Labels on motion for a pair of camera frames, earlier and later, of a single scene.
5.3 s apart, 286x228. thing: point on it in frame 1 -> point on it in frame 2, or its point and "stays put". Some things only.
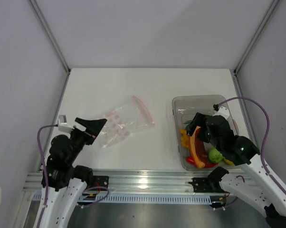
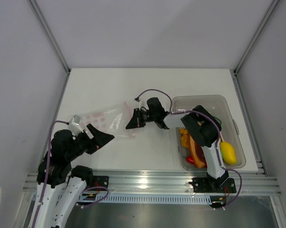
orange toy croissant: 185,138 stays put
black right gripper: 198,120 -> 137,114
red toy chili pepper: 191,160 stays put
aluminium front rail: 121,182 stays put
